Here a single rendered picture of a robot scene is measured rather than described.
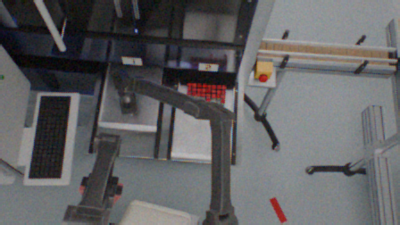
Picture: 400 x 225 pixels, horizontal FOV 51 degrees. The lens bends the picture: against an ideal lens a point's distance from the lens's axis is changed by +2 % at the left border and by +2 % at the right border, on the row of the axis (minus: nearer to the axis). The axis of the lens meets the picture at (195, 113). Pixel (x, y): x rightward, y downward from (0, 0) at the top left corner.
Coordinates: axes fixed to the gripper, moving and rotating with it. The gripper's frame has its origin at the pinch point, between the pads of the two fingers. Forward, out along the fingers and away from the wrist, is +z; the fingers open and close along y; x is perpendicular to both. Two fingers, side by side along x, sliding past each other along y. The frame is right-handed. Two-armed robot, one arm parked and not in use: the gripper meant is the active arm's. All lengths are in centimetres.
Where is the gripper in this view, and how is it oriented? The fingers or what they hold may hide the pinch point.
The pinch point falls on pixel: (129, 111)
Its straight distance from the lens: 186.5
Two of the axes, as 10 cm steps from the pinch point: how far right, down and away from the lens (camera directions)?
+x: -9.8, 1.5, -1.0
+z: -0.4, 3.9, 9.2
